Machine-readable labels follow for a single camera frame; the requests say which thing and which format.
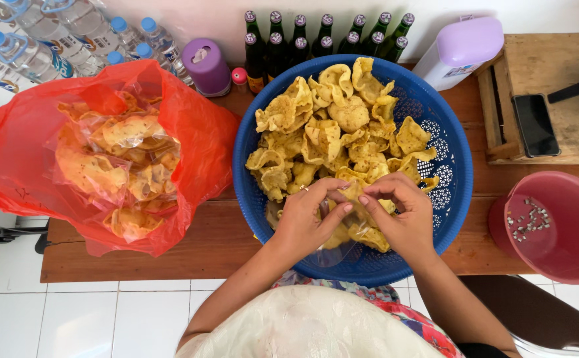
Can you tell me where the person's right hand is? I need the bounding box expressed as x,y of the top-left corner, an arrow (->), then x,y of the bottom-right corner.
358,171 -> 437,260

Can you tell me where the person's left hand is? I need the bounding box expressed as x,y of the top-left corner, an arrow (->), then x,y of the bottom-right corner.
275,177 -> 355,260

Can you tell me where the clear plastic bag with crackers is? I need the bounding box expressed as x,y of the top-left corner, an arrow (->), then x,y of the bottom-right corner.
314,183 -> 395,269

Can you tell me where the blue plastic basket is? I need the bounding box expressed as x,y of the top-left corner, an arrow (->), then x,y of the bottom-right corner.
232,55 -> 474,288

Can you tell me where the pile of yellow crackers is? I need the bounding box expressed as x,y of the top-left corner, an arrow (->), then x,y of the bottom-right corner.
246,57 -> 440,252

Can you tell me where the cream cloth on lap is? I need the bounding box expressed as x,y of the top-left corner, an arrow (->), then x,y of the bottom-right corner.
175,284 -> 444,358

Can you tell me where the floral garment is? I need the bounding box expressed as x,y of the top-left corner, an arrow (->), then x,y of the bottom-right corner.
272,271 -> 465,358

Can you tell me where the scatter of small silver staples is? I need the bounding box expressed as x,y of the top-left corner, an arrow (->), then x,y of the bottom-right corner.
505,198 -> 553,243

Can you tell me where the dark brown chair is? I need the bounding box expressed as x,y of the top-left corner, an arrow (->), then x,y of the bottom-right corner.
461,275 -> 579,358

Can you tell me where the black smartphone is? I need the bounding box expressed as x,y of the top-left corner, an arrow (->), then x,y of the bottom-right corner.
512,93 -> 562,158

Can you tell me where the small red-capped bottle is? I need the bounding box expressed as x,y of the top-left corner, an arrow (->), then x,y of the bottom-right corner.
231,67 -> 248,93

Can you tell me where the pink plastic basin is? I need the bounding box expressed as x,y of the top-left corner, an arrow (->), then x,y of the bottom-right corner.
488,171 -> 579,285

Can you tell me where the group of green glass bottles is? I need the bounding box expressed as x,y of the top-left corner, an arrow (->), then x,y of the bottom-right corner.
243,10 -> 415,95

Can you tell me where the white bottle with lilac cap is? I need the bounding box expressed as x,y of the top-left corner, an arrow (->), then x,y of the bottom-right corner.
412,16 -> 505,91

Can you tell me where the purple lidded canister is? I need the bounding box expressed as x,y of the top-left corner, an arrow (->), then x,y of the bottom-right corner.
181,38 -> 232,97

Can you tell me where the heap of packed cracker bags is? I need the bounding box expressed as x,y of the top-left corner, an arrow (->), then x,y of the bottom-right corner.
53,92 -> 182,242

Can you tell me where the wooden tray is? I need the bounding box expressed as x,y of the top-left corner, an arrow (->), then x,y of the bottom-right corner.
476,32 -> 579,165

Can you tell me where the red plastic bag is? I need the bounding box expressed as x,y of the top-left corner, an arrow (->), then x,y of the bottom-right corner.
0,60 -> 242,258

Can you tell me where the group of clear water bottles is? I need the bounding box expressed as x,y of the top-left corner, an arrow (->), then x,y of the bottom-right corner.
0,0 -> 194,94

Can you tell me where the black stand with cable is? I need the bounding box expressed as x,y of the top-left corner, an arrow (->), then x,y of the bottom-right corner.
0,226 -> 52,254

